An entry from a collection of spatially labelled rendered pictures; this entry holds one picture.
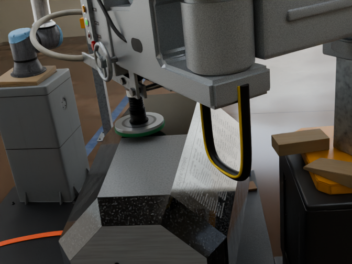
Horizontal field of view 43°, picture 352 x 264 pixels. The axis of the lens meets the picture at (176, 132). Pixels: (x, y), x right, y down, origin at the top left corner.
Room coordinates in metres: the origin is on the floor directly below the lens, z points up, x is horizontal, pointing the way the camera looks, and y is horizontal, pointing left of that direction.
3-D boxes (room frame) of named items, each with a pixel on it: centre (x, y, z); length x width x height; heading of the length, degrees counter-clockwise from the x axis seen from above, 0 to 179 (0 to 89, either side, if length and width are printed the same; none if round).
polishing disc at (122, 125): (1.80, 0.15, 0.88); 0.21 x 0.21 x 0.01
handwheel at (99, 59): (1.64, 0.21, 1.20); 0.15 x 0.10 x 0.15; 27
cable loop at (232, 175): (1.21, -0.14, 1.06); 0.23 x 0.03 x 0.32; 27
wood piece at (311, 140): (1.58, -0.48, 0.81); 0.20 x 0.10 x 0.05; 92
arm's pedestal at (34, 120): (2.90, 0.92, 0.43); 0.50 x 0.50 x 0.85; 78
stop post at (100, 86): (3.77, 0.61, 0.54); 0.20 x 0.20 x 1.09; 84
